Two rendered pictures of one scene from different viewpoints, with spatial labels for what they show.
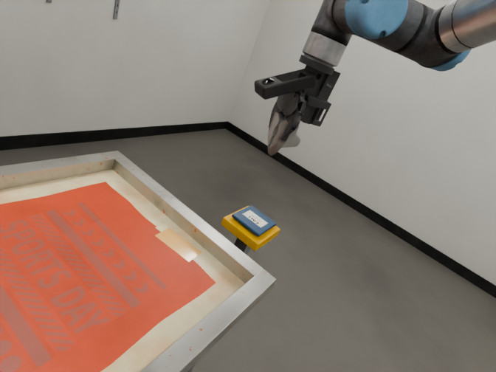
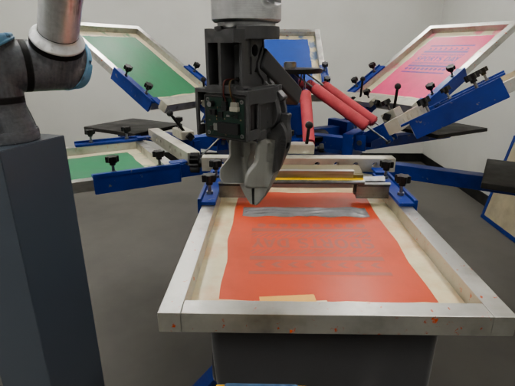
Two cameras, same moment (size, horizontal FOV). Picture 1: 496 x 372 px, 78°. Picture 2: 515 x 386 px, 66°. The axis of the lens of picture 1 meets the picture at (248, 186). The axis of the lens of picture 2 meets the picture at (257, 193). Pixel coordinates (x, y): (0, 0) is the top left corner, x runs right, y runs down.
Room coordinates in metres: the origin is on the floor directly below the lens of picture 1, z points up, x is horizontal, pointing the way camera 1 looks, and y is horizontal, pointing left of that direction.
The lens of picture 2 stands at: (1.10, -0.21, 1.39)
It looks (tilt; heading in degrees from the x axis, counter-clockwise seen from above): 19 degrees down; 156
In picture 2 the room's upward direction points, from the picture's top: straight up
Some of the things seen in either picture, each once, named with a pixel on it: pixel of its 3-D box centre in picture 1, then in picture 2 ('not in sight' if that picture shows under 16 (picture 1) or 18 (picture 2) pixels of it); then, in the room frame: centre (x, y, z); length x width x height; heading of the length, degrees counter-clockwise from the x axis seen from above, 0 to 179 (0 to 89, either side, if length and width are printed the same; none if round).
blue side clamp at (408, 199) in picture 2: not in sight; (391, 194); (0.20, 0.65, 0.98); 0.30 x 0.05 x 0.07; 155
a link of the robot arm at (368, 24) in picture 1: (376, 13); not in sight; (0.58, -0.08, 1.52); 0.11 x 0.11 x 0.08; 18
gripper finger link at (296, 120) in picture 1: (290, 119); not in sight; (0.64, -0.03, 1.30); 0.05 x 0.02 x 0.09; 33
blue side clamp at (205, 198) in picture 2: not in sight; (213, 192); (-0.03, 0.14, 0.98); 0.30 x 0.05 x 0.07; 155
